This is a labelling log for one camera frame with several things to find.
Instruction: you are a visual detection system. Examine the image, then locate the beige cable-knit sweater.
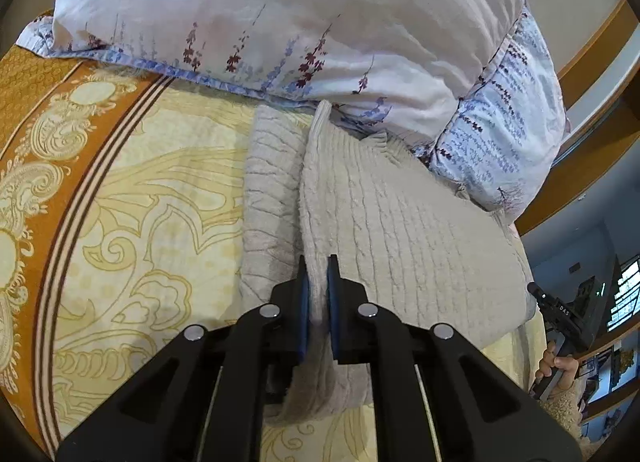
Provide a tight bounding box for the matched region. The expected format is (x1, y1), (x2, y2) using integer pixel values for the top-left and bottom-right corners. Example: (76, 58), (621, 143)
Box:
(240, 104), (536, 425)

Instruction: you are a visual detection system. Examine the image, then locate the beige fuzzy sleeve forearm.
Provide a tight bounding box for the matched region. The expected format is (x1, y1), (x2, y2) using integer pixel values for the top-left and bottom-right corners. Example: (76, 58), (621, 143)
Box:
(539, 378), (586, 439)

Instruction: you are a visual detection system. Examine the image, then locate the person's right hand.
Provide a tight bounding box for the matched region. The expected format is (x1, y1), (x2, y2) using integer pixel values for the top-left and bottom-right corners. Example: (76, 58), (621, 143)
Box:
(535, 341), (579, 393)

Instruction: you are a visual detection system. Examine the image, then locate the wooden bookshelf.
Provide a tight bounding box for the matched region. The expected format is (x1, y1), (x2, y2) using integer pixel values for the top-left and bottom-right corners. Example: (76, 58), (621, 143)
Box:
(574, 250), (640, 443)

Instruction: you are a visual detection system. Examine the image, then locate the yellow orange patterned bedspread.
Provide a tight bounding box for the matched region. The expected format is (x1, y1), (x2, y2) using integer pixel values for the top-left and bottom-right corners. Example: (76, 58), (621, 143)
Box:
(0, 11), (549, 462)

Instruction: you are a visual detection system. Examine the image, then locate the floral white pillow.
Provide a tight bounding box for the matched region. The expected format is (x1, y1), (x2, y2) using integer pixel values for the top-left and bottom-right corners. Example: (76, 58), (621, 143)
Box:
(17, 0), (566, 219)

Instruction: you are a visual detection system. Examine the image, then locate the wooden headboard frame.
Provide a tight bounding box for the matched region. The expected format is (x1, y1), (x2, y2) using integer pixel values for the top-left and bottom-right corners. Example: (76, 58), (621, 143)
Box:
(515, 0), (639, 236)

